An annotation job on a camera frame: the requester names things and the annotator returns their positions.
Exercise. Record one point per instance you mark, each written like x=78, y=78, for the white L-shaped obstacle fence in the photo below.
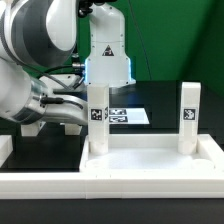
x=201, y=183

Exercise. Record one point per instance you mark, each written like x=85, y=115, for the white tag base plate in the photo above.
x=128, y=116

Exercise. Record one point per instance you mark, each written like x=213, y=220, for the white desk tabletop tray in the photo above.
x=148, y=152

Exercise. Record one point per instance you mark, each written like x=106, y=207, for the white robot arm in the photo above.
x=43, y=33

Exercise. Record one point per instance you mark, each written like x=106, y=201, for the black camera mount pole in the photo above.
x=84, y=8

